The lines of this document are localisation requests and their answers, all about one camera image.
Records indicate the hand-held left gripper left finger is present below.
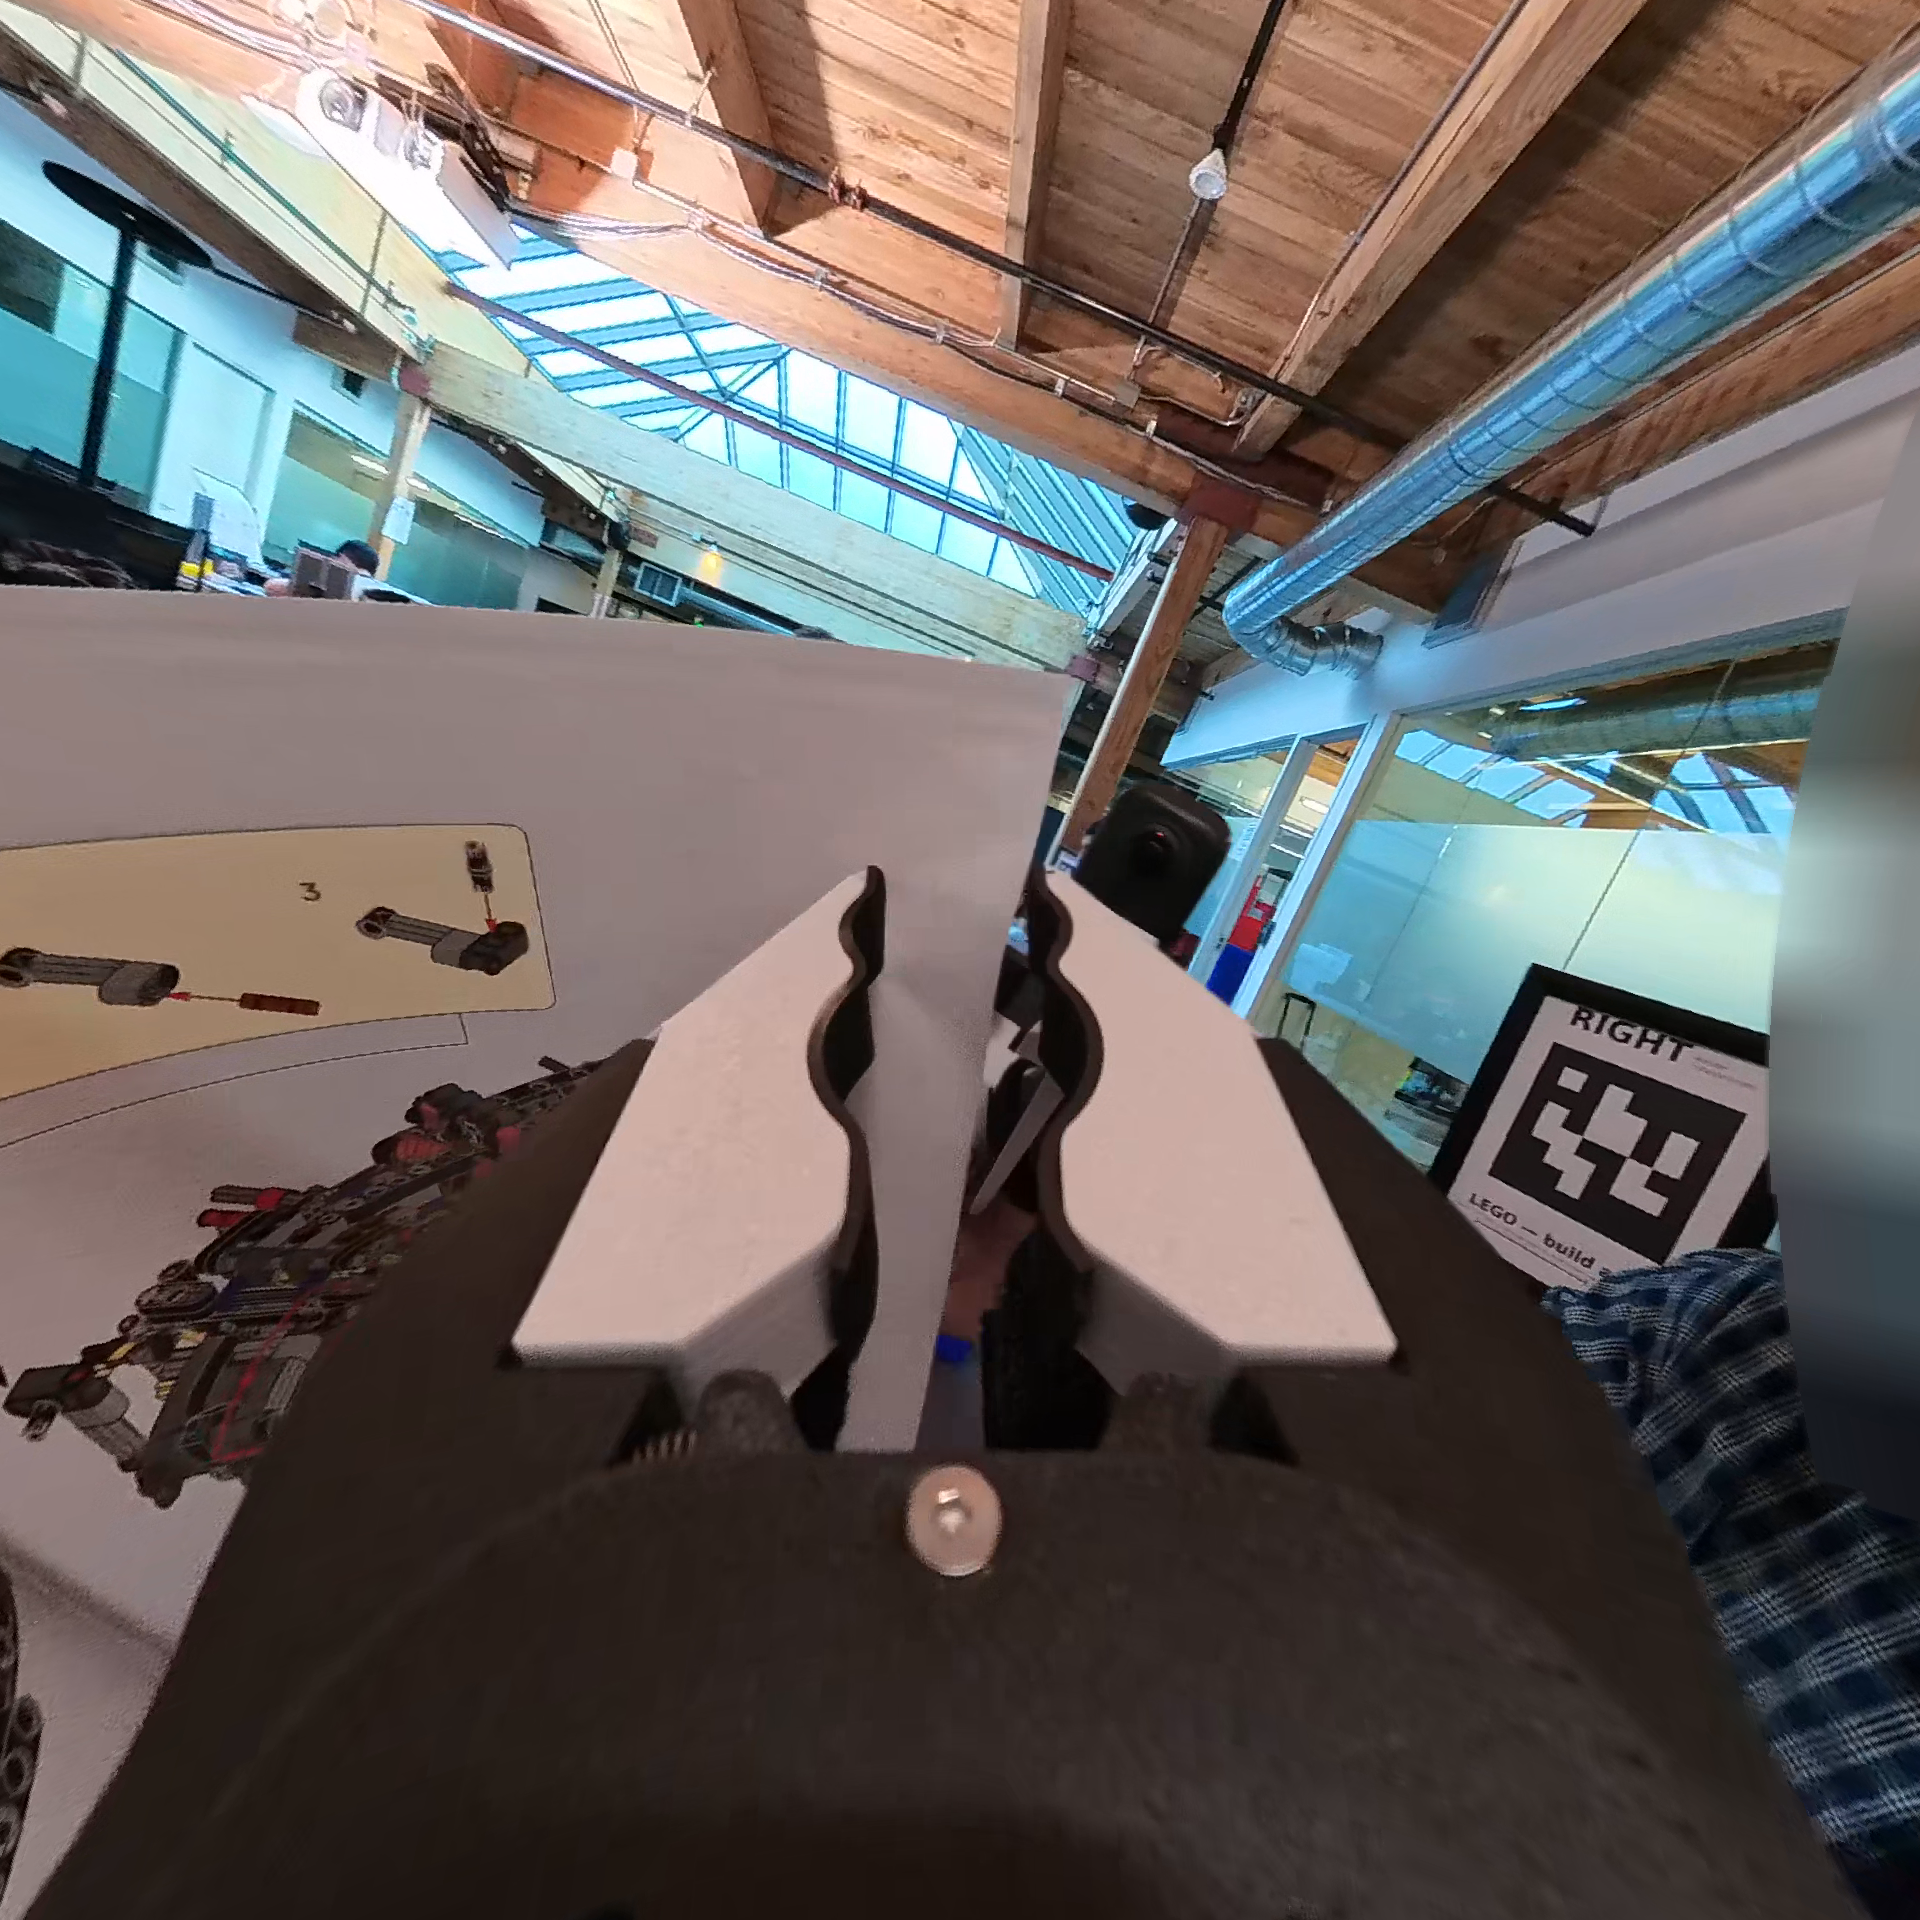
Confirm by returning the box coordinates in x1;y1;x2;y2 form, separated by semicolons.
511;867;889;1413

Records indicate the glass office partition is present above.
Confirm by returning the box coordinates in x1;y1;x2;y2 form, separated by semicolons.
1171;637;1844;1121

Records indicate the black ceiling pipe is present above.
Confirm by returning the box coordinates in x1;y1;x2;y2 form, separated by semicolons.
405;0;1599;539

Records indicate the wooden support post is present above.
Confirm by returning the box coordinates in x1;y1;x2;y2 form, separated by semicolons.
1048;517;1232;873

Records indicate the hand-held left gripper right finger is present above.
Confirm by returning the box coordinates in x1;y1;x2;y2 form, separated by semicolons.
1025;872;1400;1397

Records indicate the lego instruction booklet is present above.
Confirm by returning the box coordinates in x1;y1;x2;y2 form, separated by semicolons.
0;586;1086;1705

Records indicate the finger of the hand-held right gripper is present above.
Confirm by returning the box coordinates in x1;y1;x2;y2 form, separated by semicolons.
967;1057;1079;1216

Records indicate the skylight window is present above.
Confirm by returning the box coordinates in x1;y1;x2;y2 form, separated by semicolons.
433;240;1142;601

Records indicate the black round standing table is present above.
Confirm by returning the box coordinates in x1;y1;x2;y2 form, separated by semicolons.
41;157;214;490

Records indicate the silver ventilation duct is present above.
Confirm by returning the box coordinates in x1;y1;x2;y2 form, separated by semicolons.
1222;29;1920;682

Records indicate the black orange lego model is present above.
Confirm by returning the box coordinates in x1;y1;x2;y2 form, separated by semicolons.
0;1559;51;1871

